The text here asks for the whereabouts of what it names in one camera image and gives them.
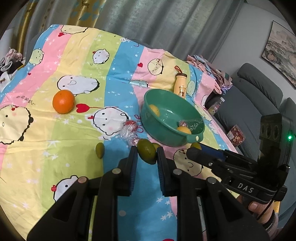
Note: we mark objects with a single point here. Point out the red patterned box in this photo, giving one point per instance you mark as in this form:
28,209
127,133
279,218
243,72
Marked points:
236,136

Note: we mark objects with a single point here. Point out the green plastic bowl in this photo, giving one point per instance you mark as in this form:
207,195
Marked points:
172,109

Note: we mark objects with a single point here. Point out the colourful cartoon blanket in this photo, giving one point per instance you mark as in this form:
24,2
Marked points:
42,151

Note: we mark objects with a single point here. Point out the orange fruit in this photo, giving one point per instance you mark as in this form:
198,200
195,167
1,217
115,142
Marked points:
63,101

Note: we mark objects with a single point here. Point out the yellow bear bottle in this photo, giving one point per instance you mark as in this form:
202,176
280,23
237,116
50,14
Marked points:
180,83

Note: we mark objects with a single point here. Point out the clear plastic bottle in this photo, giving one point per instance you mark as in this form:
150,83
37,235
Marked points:
215,106

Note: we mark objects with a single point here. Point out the grey sofa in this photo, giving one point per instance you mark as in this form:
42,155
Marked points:
253,95

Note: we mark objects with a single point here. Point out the pile of folded clothes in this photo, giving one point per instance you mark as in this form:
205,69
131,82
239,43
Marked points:
223,79

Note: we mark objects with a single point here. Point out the right hand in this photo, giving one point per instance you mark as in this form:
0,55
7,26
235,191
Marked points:
267,211

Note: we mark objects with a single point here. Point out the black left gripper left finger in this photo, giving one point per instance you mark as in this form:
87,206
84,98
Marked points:
127,175

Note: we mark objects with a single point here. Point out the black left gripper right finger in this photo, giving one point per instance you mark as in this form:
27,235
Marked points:
167,179

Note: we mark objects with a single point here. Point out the gold patterned curtain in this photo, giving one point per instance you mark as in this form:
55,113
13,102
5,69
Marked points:
36,16

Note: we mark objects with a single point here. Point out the framed landscape painting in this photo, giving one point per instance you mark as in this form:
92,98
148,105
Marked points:
279,51

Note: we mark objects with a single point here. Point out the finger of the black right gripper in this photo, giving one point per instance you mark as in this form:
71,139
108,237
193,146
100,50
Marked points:
208,157

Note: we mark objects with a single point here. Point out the clutter pile at left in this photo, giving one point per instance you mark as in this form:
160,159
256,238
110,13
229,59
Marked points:
10,63

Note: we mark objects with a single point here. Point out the small green lime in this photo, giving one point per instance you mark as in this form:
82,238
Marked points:
100,149

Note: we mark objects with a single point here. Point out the yellow orange in bowl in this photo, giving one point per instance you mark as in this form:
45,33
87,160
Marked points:
184,129

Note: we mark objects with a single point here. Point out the yellow lemon in bowl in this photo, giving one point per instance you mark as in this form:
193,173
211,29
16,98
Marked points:
154,109

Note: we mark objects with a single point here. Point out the grey curtain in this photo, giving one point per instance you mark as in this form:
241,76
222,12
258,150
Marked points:
181,27

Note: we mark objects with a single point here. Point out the yellow green lime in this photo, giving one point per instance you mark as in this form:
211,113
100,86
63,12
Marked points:
196,145

